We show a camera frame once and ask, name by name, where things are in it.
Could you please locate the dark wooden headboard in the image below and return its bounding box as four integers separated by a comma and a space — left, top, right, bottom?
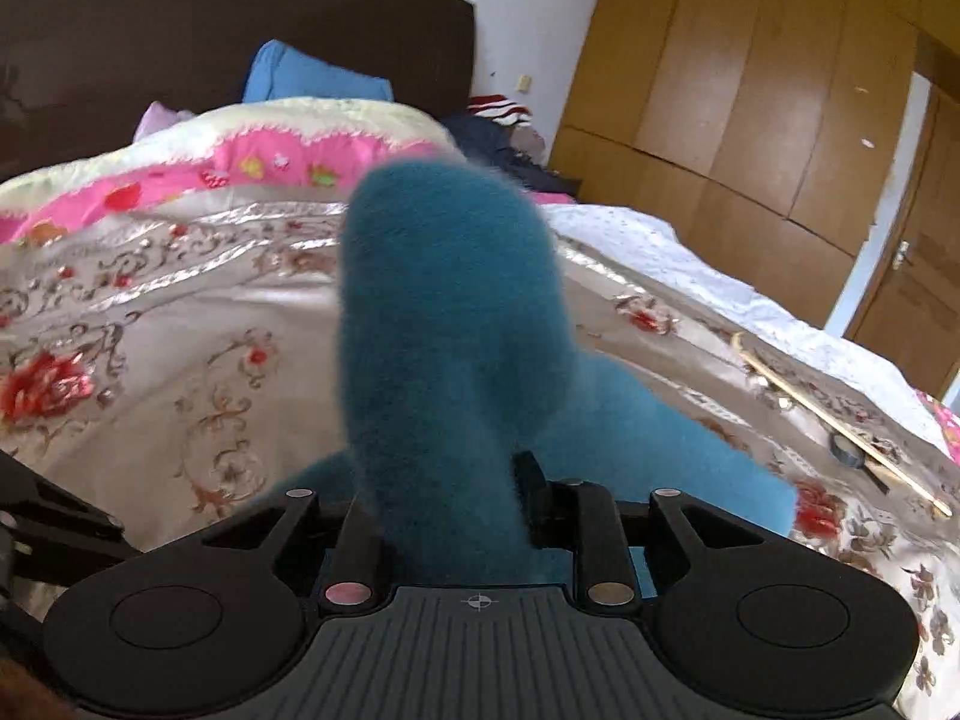
0, 0, 477, 181

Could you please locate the blue fuzzy flower-pattern sweater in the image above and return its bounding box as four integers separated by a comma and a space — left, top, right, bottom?
247, 157, 800, 590

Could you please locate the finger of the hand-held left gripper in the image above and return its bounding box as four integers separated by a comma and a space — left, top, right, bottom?
0, 454, 143, 586

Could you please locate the red white striped cloth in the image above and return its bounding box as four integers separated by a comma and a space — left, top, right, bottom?
466, 94, 533, 128

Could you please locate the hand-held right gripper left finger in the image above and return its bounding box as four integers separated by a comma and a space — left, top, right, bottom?
202, 487, 391, 608

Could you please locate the blue pillow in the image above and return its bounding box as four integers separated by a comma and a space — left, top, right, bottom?
241, 40, 395, 104

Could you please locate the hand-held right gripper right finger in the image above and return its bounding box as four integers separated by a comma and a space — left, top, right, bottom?
514, 450, 766, 607

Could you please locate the dark navy clothes pile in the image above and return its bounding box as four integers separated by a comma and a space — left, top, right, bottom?
439, 112, 582, 200

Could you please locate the wooden door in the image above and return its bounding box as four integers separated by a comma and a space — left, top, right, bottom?
847, 86, 960, 398

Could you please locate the white bed sheet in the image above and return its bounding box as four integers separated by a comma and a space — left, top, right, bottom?
540, 202, 946, 458

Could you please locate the wooden wardrobe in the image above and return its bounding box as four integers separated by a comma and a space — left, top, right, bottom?
547, 0, 960, 331

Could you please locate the black magnifying glass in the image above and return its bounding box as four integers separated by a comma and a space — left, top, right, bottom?
829, 431, 893, 496

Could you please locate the long wooden stick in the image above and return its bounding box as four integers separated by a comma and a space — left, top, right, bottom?
731, 331, 953, 518

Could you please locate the pale pink pillow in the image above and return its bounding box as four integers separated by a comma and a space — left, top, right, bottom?
133, 101, 197, 143

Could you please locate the pink printed quilt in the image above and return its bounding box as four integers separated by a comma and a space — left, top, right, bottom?
0, 97, 458, 245

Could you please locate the floral satin bedspread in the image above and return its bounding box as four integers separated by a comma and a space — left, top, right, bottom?
0, 199, 960, 706

